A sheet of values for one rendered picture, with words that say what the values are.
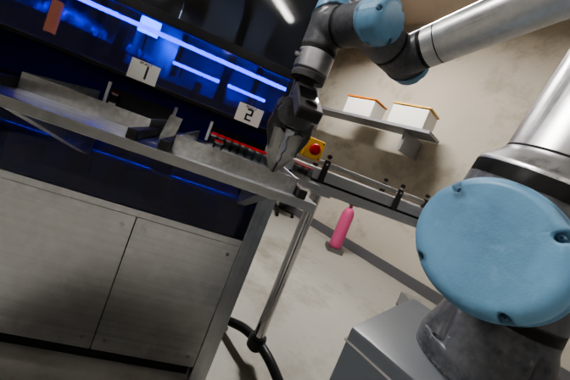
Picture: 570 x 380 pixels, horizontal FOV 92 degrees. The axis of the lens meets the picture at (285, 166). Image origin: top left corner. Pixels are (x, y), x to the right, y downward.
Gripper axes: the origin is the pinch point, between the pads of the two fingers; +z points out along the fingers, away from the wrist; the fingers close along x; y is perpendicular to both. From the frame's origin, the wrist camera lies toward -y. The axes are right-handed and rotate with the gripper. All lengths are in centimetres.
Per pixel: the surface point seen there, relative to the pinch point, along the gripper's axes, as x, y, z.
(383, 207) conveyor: -60, 50, 5
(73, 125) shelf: 35.8, -1.2, 5.3
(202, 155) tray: 14.2, 1.4, 3.1
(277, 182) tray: -2.1, 1.2, 3.1
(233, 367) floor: -25, 52, 92
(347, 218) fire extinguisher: -150, 238, 49
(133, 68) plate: 44, 39, -10
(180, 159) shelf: 17.5, -1.2, 4.9
